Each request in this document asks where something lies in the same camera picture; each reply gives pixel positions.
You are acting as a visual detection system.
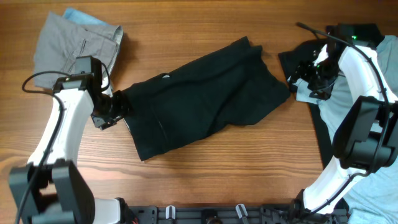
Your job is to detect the black shorts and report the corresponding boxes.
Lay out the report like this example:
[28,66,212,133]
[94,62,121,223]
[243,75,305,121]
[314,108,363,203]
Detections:
[124,37,290,161]

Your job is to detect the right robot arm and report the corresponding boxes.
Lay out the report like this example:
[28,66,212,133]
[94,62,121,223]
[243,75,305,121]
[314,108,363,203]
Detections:
[289,22,397,223]

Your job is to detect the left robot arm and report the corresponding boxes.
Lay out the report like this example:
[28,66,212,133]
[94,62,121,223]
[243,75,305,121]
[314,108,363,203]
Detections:
[8,56,139,223]

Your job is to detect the black garment under pile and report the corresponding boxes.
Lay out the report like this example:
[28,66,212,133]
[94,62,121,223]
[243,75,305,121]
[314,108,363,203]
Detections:
[278,24,384,167]

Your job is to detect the folded grey shorts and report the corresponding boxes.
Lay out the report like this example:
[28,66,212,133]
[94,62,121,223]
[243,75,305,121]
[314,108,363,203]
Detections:
[34,12,124,74]

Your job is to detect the light blue folded garment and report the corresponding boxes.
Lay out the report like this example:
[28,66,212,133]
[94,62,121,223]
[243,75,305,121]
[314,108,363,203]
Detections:
[63,7,108,26]

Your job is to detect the light teal t-shirt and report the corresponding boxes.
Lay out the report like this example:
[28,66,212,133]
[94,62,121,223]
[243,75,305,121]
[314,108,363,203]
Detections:
[279,34,397,223]

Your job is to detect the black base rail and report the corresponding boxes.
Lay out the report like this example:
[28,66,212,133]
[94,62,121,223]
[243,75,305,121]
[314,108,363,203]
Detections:
[130,204,348,224]

